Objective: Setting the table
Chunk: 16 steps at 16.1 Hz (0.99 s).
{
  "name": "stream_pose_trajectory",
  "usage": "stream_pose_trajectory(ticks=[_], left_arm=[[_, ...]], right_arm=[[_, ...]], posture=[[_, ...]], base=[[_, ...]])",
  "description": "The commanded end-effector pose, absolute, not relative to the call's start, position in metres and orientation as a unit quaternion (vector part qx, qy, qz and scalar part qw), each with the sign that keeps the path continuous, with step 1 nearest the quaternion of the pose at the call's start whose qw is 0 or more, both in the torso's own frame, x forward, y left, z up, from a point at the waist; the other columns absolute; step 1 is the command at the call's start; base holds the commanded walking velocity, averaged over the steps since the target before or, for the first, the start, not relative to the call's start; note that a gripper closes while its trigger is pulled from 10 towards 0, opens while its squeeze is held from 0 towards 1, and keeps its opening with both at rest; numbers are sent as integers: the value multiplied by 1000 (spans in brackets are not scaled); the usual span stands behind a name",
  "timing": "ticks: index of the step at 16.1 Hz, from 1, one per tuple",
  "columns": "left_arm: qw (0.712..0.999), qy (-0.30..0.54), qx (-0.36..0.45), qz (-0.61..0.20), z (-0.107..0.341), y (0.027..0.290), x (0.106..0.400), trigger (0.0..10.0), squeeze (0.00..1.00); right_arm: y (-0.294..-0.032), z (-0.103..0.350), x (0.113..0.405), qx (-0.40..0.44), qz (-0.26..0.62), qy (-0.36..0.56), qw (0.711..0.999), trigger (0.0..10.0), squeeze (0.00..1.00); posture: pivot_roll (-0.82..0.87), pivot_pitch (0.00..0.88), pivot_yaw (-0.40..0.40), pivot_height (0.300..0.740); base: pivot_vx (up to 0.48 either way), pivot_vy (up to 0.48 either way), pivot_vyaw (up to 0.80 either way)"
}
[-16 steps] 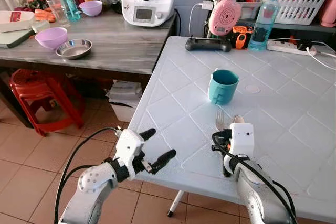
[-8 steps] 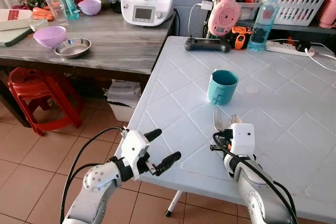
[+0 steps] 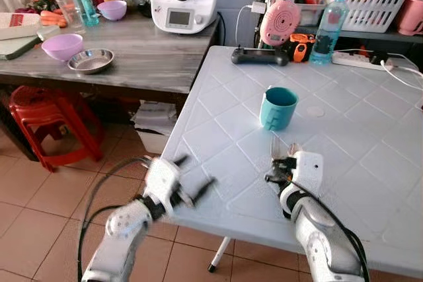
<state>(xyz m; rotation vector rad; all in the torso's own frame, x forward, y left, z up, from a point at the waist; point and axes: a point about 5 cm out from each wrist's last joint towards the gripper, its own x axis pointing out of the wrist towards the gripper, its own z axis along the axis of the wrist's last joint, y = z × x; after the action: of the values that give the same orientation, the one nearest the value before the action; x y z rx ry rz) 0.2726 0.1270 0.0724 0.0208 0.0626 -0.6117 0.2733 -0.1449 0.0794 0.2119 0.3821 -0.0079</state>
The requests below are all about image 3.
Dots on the pink plastic basket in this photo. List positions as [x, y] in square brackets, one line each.
[411, 16]

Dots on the small purple plastic bowl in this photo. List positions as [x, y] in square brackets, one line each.
[112, 10]

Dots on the orange carrots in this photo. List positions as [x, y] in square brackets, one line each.
[53, 19]

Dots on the green cutting board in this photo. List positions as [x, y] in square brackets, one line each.
[16, 47]

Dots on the teal drinking bottle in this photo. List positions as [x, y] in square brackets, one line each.
[83, 1]

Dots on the pink round speaker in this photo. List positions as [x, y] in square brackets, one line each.
[280, 23]

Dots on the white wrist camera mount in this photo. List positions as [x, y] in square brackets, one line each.
[162, 179]
[308, 170]

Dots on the teal plastic cup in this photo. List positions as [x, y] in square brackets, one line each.
[277, 109]

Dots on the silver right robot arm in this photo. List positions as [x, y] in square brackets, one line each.
[324, 242]

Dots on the clear drinking glass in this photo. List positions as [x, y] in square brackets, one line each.
[69, 14]

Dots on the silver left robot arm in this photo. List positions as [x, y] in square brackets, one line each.
[122, 232]

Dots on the black handheld controller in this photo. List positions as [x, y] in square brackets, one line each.
[259, 56]

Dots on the white kitchen food processor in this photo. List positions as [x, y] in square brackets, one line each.
[185, 1]

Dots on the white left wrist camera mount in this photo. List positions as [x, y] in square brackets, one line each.
[162, 179]

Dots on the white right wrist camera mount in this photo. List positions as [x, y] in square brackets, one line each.
[308, 170]

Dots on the clear water bottle teal cap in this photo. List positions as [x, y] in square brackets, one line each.
[328, 31]

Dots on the grey wooden side table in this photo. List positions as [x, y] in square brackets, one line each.
[145, 51]

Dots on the white metal table leg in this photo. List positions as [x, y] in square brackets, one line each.
[219, 254]

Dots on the red plastic stool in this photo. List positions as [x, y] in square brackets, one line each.
[53, 113]

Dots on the black plug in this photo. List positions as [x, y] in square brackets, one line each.
[380, 60]

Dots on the white plastic basket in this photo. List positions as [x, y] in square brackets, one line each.
[370, 1]

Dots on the white power strip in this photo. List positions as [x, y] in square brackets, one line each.
[350, 60]

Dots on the stainless steel bowl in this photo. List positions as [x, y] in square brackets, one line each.
[91, 61]

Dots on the large purple plastic bowl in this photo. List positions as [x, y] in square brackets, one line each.
[62, 47]

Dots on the orange and black gadget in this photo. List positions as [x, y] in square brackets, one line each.
[301, 48]

